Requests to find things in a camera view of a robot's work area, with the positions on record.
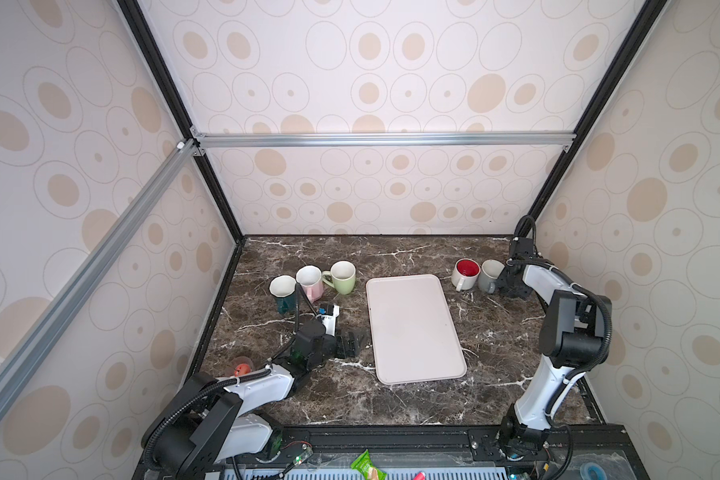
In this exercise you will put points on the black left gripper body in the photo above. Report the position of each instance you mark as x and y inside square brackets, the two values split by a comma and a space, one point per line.
[327, 351]

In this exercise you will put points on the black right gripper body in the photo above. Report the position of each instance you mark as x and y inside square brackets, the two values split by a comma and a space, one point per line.
[513, 285]

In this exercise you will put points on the grey mug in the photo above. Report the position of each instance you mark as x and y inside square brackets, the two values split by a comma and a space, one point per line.
[489, 275]

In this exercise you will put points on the white mug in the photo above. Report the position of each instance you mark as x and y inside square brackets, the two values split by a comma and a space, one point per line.
[465, 274]

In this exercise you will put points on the dark green faceted mug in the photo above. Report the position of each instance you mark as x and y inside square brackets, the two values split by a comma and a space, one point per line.
[283, 289]

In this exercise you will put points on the light green mug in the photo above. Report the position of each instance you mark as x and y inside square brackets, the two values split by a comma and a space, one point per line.
[341, 277]

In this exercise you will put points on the pink faceted mug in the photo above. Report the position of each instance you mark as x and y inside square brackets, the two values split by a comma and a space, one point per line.
[310, 279]

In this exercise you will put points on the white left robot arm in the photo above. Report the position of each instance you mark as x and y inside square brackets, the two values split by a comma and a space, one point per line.
[210, 421]

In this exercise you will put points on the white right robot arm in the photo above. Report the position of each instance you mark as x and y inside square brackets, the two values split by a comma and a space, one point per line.
[575, 337]

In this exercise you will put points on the beige plastic tray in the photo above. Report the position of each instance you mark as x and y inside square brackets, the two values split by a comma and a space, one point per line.
[413, 335]

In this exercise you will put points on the clear cup with red object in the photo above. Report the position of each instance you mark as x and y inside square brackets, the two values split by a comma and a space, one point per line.
[241, 366]

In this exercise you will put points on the green snack packet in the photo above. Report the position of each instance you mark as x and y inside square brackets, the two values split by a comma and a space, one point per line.
[365, 466]

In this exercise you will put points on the blue tape roll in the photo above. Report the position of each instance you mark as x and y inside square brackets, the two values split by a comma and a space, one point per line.
[592, 471]

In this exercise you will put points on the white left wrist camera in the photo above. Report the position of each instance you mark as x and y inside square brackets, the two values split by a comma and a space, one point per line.
[328, 315]

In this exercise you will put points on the black corner frame post right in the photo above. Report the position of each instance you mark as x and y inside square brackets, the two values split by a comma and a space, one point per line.
[625, 55]

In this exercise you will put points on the black corner frame post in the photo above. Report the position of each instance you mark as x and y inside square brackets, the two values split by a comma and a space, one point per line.
[137, 24]
[625, 55]

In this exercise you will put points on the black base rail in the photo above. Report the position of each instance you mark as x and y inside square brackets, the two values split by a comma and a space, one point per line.
[437, 452]

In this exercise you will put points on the aluminium rail back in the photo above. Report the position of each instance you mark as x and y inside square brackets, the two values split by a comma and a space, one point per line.
[204, 141]

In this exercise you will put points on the aluminium rail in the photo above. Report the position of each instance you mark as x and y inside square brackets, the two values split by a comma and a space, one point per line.
[204, 141]
[24, 361]

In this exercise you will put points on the aluminium rail left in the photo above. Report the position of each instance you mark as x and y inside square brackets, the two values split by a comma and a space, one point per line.
[24, 361]

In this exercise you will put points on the black corner frame post left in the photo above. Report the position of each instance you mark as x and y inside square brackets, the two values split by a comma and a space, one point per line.
[137, 24]

